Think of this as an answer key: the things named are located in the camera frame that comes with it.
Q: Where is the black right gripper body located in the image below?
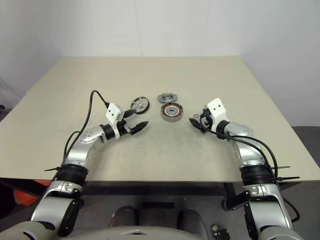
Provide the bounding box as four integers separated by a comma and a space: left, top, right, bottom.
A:
199, 106, 218, 134

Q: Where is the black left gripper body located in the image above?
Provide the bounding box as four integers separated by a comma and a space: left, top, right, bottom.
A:
116, 109, 133, 138

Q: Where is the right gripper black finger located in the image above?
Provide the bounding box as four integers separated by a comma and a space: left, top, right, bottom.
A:
188, 117, 207, 134

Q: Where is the motor stator with copper windings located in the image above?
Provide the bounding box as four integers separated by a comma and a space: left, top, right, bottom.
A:
159, 103, 185, 123

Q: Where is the blurry grey-blue round object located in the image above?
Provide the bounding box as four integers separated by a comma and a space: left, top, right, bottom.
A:
157, 93, 178, 104

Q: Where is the dark rounded shape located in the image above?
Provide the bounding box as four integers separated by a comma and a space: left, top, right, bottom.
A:
111, 205, 141, 230

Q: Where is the grey robot torso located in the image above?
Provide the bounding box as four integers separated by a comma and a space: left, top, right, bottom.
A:
0, 219, 307, 240

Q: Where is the small black and cream device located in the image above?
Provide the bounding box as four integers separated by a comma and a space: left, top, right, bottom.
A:
211, 224, 231, 240

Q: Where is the orange object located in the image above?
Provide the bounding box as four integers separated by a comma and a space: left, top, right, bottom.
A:
13, 188, 38, 207

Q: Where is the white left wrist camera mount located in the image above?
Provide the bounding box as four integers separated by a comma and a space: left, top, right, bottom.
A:
105, 102, 126, 140

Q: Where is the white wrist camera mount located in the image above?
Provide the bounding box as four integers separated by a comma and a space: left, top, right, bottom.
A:
203, 97, 229, 131
105, 102, 126, 140

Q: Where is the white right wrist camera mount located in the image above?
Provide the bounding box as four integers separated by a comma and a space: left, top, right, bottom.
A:
203, 97, 229, 131

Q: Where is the black table frame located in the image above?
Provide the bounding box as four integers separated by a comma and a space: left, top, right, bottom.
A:
0, 177, 320, 198

